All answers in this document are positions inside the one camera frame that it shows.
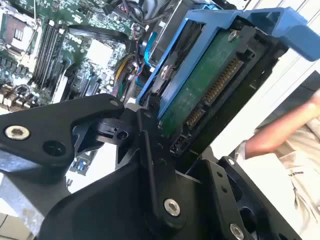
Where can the person's bare hand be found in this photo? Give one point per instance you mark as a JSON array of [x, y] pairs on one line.
[[315, 110]]

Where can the hard disk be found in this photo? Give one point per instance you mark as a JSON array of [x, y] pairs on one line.
[[200, 87]]

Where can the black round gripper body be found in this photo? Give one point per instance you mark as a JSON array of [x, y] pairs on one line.
[[107, 210]]

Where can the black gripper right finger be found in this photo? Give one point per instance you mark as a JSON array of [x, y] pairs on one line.
[[220, 190]]

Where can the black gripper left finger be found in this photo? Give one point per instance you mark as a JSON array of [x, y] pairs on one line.
[[37, 125]]

